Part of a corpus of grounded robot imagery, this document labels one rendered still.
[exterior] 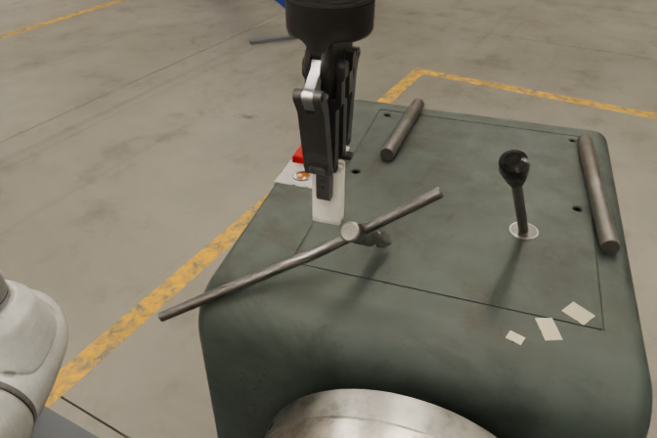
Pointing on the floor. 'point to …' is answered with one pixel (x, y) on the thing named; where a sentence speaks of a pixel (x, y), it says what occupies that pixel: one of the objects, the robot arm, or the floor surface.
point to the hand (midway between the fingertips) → (328, 192)
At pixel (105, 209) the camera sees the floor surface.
